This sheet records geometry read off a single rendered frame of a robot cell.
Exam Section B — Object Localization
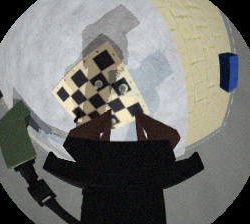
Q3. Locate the white pawn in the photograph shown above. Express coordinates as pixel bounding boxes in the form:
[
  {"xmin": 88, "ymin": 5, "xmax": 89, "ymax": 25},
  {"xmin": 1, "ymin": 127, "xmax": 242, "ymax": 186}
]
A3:
[{"xmin": 94, "ymin": 80, "xmax": 103, "ymax": 90}]

